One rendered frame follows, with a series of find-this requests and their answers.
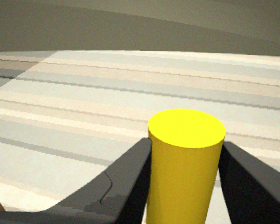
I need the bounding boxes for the yellow cylinder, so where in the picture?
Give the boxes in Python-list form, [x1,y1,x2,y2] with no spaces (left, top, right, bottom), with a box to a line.
[145,108,225,224]

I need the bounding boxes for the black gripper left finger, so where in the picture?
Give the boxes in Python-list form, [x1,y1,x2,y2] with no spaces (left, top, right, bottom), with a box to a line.
[0,137,152,224]

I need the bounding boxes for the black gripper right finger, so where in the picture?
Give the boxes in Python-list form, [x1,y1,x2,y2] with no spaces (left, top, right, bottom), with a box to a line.
[218,141,280,224]

